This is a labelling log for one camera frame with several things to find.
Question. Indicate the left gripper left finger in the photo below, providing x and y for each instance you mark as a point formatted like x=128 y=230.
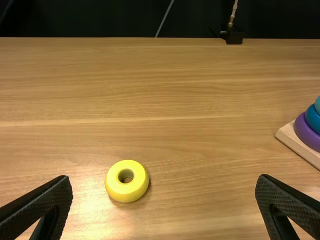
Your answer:
x=30 y=210

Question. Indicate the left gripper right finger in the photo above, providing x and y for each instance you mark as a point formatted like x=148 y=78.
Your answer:
x=290 y=202

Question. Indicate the black clamp stand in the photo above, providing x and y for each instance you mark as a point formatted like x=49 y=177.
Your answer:
x=234 y=37

